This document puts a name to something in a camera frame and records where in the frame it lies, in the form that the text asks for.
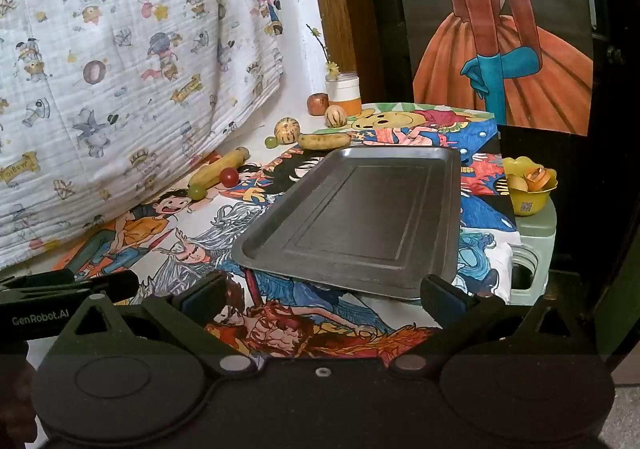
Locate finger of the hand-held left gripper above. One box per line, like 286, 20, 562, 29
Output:
0, 270, 140, 302

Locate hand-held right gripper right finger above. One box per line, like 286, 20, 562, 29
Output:
390, 274, 587, 374

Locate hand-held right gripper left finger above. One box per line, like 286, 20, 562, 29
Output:
60, 273, 255, 375

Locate metal tray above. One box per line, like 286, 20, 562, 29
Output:
231, 146, 462, 301

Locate yellow banana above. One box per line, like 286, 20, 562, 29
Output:
187, 146, 252, 191

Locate brown spotted banana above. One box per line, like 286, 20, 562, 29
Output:
297, 131, 352, 152

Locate colourful cartoon tablecloth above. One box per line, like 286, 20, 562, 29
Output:
50, 102, 516, 360

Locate pale green plastic stool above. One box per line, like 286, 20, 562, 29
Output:
510, 194, 558, 307

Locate yellow bowl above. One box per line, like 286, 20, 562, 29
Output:
501, 156, 558, 217

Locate red apple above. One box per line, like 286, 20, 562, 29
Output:
306, 92, 330, 116

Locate white and orange jar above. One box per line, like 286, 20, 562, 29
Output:
325, 72, 362, 116

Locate white cartoon printed blanket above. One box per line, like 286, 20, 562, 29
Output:
0, 0, 286, 270

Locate dark door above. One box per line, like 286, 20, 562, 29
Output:
360, 0, 640, 360

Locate wall poster orange dress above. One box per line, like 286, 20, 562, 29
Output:
387, 0, 596, 136

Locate brown wooden door frame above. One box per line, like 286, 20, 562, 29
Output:
305, 0, 386, 105

